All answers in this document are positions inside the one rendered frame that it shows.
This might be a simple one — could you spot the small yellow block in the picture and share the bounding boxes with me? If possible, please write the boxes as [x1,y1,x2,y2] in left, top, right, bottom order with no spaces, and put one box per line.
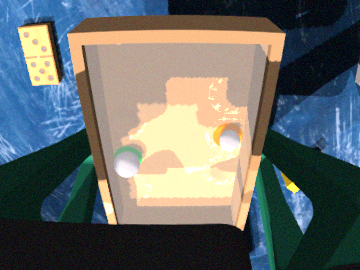
[280,171,299,193]

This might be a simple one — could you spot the wooden ball maze puzzle tray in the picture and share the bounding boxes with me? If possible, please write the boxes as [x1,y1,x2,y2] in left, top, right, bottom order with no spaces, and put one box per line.
[68,15,286,231]

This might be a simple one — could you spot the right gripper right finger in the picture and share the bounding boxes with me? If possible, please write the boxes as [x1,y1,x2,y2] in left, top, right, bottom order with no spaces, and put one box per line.
[255,128,360,270]

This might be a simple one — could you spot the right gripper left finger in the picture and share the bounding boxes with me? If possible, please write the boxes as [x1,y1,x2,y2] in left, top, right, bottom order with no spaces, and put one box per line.
[0,128,99,223]

